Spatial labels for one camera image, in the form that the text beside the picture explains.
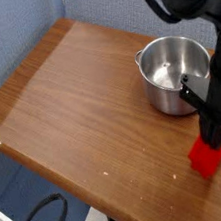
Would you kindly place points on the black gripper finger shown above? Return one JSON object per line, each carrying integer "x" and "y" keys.
{"x": 215, "y": 132}
{"x": 209, "y": 132}

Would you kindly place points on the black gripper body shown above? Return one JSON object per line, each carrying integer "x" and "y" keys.
{"x": 204, "y": 94}

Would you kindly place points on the red plastic block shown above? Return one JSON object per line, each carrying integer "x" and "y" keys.
{"x": 203, "y": 158}

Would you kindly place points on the metal pot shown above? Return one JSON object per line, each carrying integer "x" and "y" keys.
{"x": 162, "y": 63}

